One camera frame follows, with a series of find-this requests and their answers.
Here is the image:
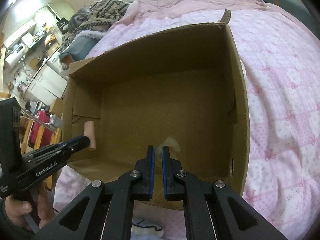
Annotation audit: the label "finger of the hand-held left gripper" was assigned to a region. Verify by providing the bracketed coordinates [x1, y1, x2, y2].
[24, 136, 90, 163]
[26, 144, 90, 170]

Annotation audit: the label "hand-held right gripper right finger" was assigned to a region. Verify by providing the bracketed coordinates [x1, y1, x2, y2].
[161, 145, 288, 240]

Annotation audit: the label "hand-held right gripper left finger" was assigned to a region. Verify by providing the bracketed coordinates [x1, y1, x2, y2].
[30, 145, 156, 240]

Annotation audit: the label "peach soft cylinder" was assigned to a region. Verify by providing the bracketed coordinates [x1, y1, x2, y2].
[84, 121, 97, 152]

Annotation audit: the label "brown cardboard box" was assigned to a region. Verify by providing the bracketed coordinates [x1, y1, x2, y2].
[61, 22, 251, 212]

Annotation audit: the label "person's left forearm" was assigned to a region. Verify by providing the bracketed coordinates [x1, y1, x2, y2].
[0, 200, 33, 240]

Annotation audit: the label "person's left hand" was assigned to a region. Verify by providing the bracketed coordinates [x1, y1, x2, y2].
[6, 187, 55, 232]

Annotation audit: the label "grey container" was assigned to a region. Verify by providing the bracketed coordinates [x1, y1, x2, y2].
[49, 114, 63, 128]

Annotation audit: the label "red suitcase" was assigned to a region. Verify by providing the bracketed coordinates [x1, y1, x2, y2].
[28, 110, 52, 148]

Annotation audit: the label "wooden chair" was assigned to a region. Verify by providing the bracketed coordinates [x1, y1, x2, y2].
[21, 116, 62, 190]

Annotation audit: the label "white cloth with dark outline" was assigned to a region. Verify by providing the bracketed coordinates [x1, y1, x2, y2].
[131, 216, 164, 240]

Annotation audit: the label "white kitchen cabinets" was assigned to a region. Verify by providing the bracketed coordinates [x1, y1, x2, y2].
[26, 54, 68, 101]

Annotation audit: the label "white round appliance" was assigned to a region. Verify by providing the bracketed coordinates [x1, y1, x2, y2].
[4, 44, 26, 71]

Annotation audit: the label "pink bow print quilt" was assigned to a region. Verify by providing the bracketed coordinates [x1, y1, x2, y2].
[54, 0, 320, 240]

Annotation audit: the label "patterned knit blanket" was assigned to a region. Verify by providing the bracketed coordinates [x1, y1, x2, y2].
[61, 0, 137, 64]

